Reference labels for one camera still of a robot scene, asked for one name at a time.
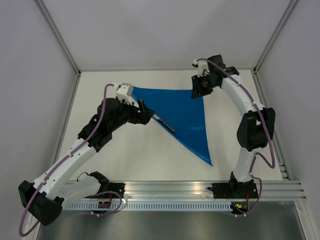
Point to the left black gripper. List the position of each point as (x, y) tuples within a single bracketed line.
[(142, 117)]

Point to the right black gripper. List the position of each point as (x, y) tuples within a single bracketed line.
[(196, 90)]

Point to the black handled steak knife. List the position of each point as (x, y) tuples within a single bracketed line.
[(163, 123)]

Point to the blue cloth napkin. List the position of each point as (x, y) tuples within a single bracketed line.
[(185, 115)]

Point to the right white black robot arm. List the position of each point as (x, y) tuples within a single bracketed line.
[(255, 130)]

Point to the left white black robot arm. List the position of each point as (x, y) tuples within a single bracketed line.
[(47, 196)]

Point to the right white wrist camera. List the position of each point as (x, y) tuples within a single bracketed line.
[(202, 67)]

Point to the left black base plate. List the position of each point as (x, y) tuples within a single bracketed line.
[(117, 187)]

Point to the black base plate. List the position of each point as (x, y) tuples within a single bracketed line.
[(222, 190), (117, 187)]

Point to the white slotted cable duct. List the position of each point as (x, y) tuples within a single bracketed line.
[(155, 206)]

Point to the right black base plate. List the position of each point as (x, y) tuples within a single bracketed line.
[(222, 190)]

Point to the aluminium mounting rail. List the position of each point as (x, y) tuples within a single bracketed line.
[(207, 190)]

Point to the right aluminium frame post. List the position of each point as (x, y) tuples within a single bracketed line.
[(276, 33)]

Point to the aluminium frame post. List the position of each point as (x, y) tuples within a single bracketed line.
[(276, 33), (57, 35)]

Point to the left aluminium frame post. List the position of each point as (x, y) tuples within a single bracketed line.
[(57, 35)]

